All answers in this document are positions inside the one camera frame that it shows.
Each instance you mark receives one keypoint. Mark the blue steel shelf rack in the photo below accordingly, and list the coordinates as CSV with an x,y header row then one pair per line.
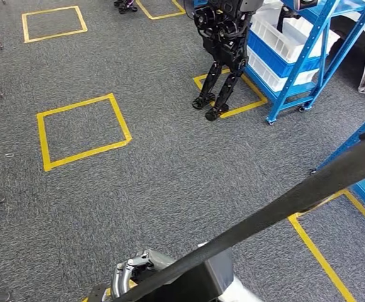
x,y
295,71
343,145

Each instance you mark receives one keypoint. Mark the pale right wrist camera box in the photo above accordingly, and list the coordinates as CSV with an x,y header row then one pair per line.
x,y
221,271

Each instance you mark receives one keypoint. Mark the blue plastic crate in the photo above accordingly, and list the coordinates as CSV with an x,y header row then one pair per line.
x,y
264,53

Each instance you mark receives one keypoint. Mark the person's dark shoe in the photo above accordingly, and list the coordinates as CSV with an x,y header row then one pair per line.
x,y
119,2
127,8

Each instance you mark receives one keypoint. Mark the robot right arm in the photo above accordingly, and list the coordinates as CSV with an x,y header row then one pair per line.
x,y
239,294

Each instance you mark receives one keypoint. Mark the black plastic plate holder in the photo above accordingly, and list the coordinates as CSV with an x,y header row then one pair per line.
x,y
295,202

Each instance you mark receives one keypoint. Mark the white ribbed plastic crate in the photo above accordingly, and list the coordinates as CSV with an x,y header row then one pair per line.
x,y
273,39
262,71

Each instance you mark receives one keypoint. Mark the black humanoid robot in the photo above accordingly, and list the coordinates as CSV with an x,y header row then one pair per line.
x,y
227,41

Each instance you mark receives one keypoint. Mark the yellow floor tape square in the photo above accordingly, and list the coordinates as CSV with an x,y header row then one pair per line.
x,y
43,141
321,259
248,106

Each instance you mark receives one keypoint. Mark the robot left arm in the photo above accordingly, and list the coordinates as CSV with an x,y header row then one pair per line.
x,y
96,295

